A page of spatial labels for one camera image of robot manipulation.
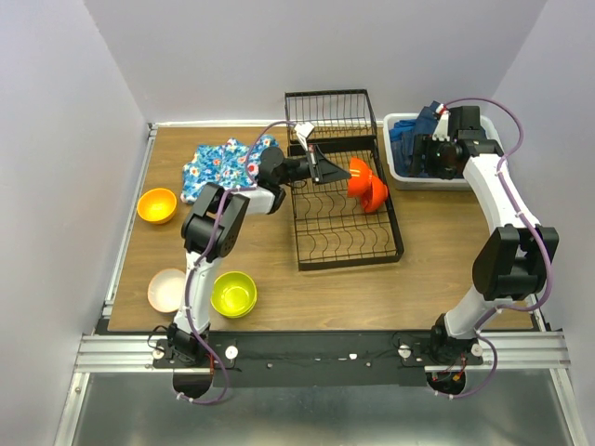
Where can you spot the white plastic basket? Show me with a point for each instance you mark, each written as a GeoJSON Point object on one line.
{"type": "Point", "coordinates": [418, 181]}

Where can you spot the orange-red bowl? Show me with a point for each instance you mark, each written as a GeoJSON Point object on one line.
{"type": "Point", "coordinates": [376, 194]}
{"type": "Point", "coordinates": [360, 177]}

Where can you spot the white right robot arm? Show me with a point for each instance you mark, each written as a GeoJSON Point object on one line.
{"type": "Point", "coordinates": [514, 269]}

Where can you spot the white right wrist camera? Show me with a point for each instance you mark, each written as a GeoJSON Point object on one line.
{"type": "Point", "coordinates": [441, 130]}

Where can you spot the black wire dish rack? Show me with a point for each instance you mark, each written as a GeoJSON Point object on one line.
{"type": "Point", "coordinates": [332, 230]}

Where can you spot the white and blue bowl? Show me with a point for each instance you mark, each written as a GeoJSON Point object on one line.
{"type": "Point", "coordinates": [165, 290]}

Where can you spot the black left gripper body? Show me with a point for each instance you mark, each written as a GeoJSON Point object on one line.
{"type": "Point", "coordinates": [313, 159]}

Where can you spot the yellow-orange bowl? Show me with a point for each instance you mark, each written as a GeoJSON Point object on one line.
{"type": "Point", "coordinates": [157, 206]}

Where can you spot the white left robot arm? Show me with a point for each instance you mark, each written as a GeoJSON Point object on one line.
{"type": "Point", "coordinates": [213, 225]}

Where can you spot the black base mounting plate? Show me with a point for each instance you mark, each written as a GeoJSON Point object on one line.
{"type": "Point", "coordinates": [317, 359]}

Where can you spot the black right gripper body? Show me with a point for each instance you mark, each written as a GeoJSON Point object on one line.
{"type": "Point", "coordinates": [435, 161]}

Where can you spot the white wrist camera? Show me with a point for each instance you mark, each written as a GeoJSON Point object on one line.
{"type": "Point", "coordinates": [441, 130]}
{"type": "Point", "coordinates": [303, 131]}

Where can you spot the lime green bowl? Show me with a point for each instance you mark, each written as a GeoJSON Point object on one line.
{"type": "Point", "coordinates": [233, 312]}
{"type": "Point", "coordinates": [234, 288]}

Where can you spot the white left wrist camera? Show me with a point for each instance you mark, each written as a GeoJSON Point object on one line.
{"type": "Point", "coordinates": [303, 131]}

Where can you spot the blue floral cloth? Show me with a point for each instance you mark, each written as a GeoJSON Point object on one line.
{"type": "Point", "coordinates": [232, 165]}

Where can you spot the dark blue folded cloths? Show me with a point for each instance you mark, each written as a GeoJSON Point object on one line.
{"type": "Point", "coordinates": [403, 132]}

